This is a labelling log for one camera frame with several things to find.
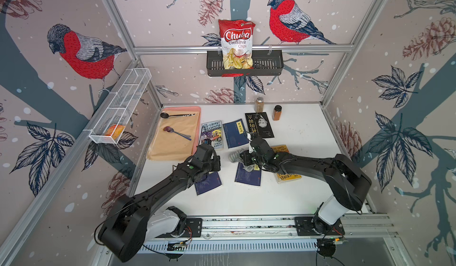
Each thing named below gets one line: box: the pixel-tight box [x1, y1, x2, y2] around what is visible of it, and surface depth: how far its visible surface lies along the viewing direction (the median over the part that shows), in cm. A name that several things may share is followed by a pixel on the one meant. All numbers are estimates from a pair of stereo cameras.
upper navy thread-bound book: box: [222, 118, 250, 149], surface depth 109 cm
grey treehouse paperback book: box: [200, 119, 224, 150], surface depth 106 cm
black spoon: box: [160, 112, 196, 119], surface depth 116 cm
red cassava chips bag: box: [218, 19, 256, 78], surface depth 85 cm
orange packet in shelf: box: [103, 124, 126, 141], surface depth 68 cm
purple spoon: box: [162, 125, 192, 141], surface depth 109 cm
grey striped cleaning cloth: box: [228, 148, 245, 163], surface depth 89 cm
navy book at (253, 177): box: [234, 162, 262, 187], surface depth 89 cm
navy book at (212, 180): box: [194, 171, 223, 196], surface depth 87 cm
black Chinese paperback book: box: [245, 111, 275, 139], surface depth 109 cm
